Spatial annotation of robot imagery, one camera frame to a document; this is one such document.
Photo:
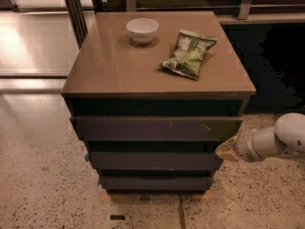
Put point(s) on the grey bottom drawer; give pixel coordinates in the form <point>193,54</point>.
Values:
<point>157,183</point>

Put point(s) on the grey middle drawer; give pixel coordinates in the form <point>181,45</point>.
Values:
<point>155,161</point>

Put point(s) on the metal railing frame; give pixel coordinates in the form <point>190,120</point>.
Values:
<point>227,11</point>

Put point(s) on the grey top drawer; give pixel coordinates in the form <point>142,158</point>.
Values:
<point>153,128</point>

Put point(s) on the brown top drawer cabinet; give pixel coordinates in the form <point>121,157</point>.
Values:
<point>112,76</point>

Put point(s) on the black floor marker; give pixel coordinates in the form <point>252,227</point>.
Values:
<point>117,217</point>

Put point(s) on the green snack bag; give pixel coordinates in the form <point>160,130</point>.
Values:
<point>188,54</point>

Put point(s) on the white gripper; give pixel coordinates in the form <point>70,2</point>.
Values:
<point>245,146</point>

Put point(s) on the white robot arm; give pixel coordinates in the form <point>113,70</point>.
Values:
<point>286,140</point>

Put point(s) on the dark metal post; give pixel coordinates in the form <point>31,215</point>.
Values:
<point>78,21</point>

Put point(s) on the white ceramic bowl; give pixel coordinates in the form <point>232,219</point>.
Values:
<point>142,30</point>

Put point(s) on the grey drawer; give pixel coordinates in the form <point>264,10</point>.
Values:
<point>153,128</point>
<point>155,161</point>
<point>157,183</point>

